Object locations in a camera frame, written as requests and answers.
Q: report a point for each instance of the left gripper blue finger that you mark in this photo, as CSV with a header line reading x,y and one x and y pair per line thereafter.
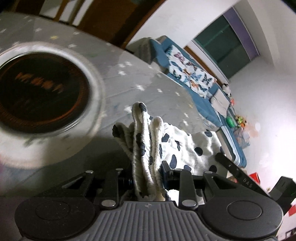
x,y
166,175

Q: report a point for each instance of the green ball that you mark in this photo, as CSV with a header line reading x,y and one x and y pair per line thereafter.
x,y
230,122

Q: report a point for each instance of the dark green window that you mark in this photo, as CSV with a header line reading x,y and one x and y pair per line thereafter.
x,y
228,43

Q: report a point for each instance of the grey white cushion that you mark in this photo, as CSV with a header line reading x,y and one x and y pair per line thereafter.
x,y
220,103

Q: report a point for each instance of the white polka dot garment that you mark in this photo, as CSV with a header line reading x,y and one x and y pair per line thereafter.
x,y
148,141

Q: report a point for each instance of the red box on floor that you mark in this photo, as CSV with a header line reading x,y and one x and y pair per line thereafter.
x,y
255,177

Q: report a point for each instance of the blue sofa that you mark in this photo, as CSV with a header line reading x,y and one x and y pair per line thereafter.
x,y
154,51

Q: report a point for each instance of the wooden side table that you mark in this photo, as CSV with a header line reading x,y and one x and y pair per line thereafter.
x,y
69,12

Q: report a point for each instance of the butterfly print pillow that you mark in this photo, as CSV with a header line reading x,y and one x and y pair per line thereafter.
x,y
188,72

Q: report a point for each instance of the brown wooden door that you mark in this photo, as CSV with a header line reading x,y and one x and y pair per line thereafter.
x,y
117,21

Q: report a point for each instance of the round induction cooktop in table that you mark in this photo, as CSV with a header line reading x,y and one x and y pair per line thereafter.
x,y
52,102

